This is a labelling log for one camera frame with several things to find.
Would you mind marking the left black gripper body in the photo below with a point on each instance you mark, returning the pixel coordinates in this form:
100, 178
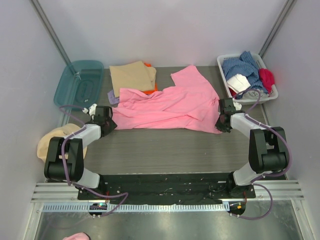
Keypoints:
108, 124

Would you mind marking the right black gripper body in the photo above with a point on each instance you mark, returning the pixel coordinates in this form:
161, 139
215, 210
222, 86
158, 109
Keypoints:
221, 122

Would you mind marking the lavender t shirt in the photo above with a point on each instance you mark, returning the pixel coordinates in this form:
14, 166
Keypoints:
112, 99

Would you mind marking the pink t shirt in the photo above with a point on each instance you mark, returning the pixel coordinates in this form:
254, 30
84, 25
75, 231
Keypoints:
192, 103

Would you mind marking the beige t shirt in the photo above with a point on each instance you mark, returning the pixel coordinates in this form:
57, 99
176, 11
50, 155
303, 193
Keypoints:
135, 76

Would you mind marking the orange t shirt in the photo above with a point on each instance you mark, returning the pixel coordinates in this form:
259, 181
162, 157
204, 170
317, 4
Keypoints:
152, 90

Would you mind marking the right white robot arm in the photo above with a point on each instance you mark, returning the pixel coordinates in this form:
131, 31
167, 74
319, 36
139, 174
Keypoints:
268, 153

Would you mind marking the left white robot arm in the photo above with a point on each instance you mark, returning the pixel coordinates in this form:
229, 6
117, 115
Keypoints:
65, 154

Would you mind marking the red cloth in basket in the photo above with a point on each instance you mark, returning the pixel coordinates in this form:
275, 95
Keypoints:
233, 93

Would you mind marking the white cloth in basket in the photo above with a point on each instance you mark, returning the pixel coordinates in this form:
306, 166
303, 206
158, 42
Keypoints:
238, 83

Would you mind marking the grey cloth in basket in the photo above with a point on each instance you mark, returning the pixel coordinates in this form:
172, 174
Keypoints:
254, 94

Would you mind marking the teal plastic bin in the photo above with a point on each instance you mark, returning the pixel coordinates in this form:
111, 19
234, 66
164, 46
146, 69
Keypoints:
80, 84

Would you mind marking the beige crumpled cloth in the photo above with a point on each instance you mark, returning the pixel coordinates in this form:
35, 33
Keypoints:
63, 131

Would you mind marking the blue checked shirt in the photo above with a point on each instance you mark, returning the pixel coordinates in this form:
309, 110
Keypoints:
245, 65

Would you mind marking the magenta cloth in basket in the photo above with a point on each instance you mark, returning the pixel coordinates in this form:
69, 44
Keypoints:
267, 79

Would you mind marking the white plastic basket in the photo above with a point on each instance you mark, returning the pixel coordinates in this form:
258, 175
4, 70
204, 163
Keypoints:
274, 93

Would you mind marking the pink cloth at bottom edge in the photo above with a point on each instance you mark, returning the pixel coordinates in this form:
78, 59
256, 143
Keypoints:
77, 236

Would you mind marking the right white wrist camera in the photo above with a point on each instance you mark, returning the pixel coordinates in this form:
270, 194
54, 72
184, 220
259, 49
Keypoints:
237, 106

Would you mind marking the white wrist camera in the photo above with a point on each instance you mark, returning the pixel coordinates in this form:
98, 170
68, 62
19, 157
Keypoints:
237, 106
91, 110

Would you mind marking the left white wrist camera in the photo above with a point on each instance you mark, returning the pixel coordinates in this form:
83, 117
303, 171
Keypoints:
91, 110

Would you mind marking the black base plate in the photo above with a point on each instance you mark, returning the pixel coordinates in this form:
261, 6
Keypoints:
168, 189

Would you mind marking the aluminium rail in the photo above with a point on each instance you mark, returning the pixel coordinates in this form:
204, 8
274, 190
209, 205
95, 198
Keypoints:
62, 192

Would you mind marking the white slotted cable duct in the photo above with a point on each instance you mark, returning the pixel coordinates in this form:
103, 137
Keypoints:
97, 207

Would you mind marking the right aluminium frame post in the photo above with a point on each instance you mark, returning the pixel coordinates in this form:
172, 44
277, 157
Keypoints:
280, 20

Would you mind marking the aluminium frame post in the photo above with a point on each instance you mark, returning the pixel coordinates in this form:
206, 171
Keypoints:
280, 20
50, 30

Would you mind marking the left aluminium frame post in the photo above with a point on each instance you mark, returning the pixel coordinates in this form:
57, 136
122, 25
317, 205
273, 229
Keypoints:
50, 30

